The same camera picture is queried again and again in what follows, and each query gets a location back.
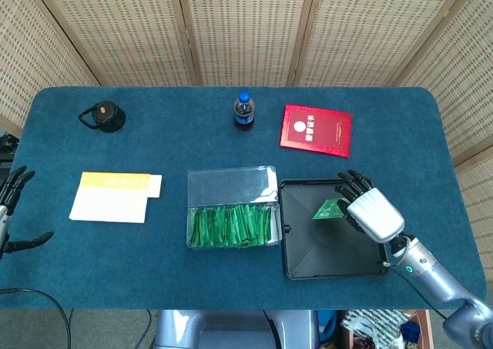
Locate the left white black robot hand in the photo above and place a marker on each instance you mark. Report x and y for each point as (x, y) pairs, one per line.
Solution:
(11, 187)

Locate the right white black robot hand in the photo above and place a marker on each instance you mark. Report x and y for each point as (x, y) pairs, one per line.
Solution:
(375, 214)

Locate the green packet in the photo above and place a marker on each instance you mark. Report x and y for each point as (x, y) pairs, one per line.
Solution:
(325, 210)
(195, 229)

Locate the clear plastic box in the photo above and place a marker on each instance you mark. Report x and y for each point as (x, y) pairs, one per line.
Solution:
(227, 187)

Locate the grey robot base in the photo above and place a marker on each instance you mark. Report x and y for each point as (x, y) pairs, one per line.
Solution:
(231, 333)

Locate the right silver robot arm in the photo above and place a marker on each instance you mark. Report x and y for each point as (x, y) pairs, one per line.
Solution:
(431, 272)

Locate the black plastic tray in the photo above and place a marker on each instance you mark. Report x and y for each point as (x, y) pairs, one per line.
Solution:
(323, 249)

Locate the red certificate booklet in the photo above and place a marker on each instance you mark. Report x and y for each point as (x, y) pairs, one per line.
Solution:
(327, 133)

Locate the white booklet yellow band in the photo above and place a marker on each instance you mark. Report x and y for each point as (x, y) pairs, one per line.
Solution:
(108, 206)

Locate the small blue plastic box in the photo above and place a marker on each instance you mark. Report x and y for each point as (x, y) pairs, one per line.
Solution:
(410, 330)

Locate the white paper sheet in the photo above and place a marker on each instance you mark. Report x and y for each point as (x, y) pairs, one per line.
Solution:
(155, 187)

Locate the blue felt tablecloth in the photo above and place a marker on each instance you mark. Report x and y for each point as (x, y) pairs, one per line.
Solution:
(154, 264)

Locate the cola bottle blue cap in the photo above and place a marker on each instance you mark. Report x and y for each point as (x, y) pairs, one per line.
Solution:
(243, 114)

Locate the woven folding screen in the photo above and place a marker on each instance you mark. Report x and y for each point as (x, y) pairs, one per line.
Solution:
(246, 29)

